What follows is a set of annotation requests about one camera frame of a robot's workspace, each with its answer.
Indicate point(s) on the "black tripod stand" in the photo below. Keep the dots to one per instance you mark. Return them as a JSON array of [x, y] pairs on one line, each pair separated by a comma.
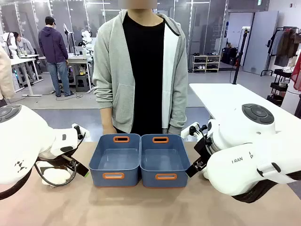
[[238, 56]]

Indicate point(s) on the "grey step stool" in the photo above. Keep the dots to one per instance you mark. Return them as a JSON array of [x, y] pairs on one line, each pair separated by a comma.
[[82, 83]]

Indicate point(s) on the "red hanging garment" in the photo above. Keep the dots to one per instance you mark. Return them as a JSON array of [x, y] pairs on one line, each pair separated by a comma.
[[296, 75]]

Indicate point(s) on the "grey-sleeved right forearm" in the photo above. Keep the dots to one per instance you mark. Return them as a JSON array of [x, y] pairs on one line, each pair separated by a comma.
[[104, 106]]

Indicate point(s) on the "person in grey hoodie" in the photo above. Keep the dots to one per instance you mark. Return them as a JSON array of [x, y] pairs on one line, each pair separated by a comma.
[[143, 70]]

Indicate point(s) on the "white workbench with equipment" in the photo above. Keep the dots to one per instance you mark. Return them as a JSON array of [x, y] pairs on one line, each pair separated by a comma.
[[78, 61]]

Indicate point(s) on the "black clothes rack with coats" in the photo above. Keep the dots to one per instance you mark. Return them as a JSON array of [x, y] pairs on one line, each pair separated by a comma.
[[285, 44]]

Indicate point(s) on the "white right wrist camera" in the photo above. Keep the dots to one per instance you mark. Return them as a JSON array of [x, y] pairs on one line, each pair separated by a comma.
[[189, 130]]

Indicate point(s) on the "black utility cart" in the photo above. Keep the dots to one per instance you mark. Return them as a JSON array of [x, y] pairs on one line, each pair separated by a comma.
[[279, 87]]

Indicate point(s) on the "white desk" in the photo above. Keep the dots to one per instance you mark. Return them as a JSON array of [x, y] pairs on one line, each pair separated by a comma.
[[23, 62]]

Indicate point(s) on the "grey-sleeved left forearm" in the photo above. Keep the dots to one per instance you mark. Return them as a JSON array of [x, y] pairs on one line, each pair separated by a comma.
[[178, 110]]

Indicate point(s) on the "man in navy hoodie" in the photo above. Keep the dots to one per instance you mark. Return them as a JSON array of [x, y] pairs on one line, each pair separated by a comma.
[[53, 47]]

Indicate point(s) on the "black bags pile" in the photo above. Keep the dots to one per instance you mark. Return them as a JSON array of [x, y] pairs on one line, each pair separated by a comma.
[[229, 56]]

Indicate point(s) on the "person's right hand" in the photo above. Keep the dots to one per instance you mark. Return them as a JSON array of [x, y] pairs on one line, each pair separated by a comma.
[[109, 130]]

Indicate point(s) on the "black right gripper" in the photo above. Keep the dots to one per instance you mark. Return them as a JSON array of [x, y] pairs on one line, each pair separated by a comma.
[[200, 153]]

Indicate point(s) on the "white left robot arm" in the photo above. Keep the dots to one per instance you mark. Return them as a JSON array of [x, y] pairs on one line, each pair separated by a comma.
[[26, 136]]

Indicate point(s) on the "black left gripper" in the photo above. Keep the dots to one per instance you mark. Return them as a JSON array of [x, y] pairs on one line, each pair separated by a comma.
[[78, 168]]

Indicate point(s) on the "white table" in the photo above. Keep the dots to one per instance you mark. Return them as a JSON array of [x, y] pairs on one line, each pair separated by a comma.
[[221, 99]]

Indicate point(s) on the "grey door panel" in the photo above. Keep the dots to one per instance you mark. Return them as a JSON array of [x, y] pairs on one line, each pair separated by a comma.
[[259, 42]]

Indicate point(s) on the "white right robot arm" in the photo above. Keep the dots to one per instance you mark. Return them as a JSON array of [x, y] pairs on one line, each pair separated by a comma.
[[244, 150]]

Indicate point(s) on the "white plush toy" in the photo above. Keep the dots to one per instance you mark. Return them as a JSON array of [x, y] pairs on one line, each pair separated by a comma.
[[56, 176]]

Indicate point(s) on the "person in beige top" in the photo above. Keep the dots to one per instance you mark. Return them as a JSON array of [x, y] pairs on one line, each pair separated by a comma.
[[5, 75]]

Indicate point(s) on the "seated person in grey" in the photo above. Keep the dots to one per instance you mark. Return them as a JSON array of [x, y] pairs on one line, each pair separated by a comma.
[[23, 46]]

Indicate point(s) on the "wooden shoe rack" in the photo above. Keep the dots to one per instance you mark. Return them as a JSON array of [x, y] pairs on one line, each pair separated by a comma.
[[206, 63]]

